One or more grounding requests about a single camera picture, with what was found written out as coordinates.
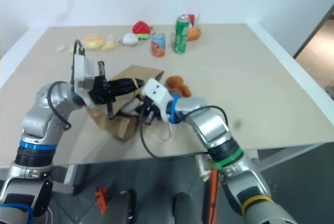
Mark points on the orange upright bar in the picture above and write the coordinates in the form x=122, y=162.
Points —
x=212, y=198

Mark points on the orange tool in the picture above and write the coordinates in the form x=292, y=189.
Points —
x=101, y=199

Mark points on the yellow orange bread plush toy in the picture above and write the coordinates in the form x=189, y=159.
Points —
x=93, y=41

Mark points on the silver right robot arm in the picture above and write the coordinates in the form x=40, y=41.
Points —
x=216, y=130

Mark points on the orange blue drink can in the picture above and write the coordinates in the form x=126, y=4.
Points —
x=158, y=45

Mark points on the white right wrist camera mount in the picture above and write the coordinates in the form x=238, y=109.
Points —
x=156, y=92

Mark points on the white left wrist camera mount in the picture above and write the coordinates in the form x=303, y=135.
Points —
x=81, y=68

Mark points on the tall green drink can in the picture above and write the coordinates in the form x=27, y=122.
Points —
x=181, y=34

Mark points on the dark rounded shape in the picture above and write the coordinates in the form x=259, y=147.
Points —
x=122, y=208

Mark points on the red strawberry plush toy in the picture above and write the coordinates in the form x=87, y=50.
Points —
x=141, y=27

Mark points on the white small box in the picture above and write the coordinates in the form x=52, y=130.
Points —
x=203, y=167

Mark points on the brown bear plush toy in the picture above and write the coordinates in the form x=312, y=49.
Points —
x=177, y=84

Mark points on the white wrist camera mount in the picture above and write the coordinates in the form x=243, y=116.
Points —
x=81, y=68
x=156, y=92

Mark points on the white round plush toy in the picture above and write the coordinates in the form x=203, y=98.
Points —
x=129, y=38

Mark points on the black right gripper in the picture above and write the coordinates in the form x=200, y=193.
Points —
x=151, y=109

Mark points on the brown paper bag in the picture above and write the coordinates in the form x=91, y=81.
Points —
x=122, y=127

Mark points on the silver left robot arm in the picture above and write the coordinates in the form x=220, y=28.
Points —
x=39, y=119

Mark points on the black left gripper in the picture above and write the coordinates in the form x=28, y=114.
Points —
x=100, y=92

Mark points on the red white box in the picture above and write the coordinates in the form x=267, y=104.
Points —
x=192, y=19

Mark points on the green red small plush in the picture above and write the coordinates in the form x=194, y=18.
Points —
x=144, y=36

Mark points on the orange carrot plush toy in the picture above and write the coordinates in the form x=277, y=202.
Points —
x=194, y=34

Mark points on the pale yellow plush toy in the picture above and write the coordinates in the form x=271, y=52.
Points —
x=109, y=44

